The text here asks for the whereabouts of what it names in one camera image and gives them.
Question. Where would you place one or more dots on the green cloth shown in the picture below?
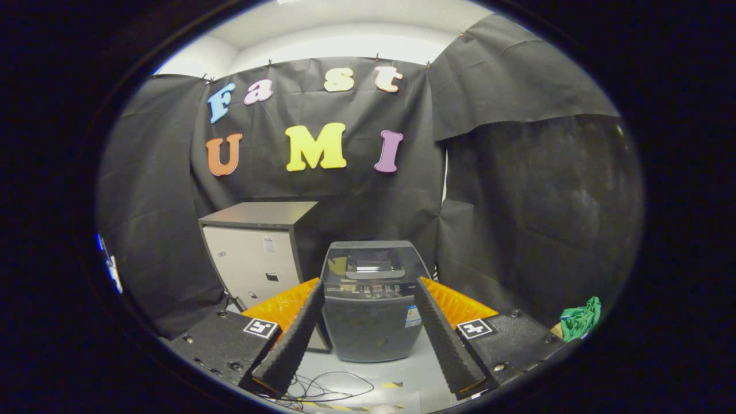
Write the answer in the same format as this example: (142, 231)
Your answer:
(582, 319)

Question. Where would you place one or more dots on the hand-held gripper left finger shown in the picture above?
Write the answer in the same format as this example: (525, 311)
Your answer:
(293, 339)

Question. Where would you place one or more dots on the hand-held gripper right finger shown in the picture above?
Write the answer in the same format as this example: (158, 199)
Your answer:
(445, 339)

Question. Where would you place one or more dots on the pale blue white object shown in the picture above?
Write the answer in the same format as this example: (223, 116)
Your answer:
(110, 264)

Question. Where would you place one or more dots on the dark grey washing machine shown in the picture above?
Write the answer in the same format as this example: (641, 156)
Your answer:
(368, 333)

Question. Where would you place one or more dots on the grey cabinet with dark top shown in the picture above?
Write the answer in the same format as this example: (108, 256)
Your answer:
(247, 259)

